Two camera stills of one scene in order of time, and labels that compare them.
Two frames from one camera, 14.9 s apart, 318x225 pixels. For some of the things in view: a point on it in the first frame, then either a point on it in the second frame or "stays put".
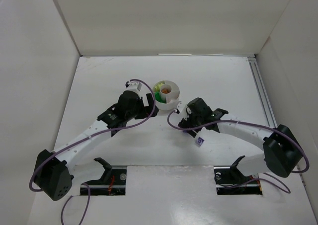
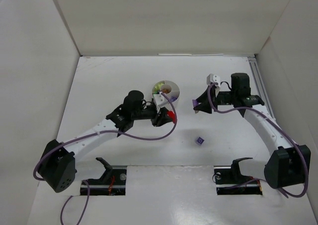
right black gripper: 186,120 → 212,99
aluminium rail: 264,97 stays put
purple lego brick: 199,141 stays put
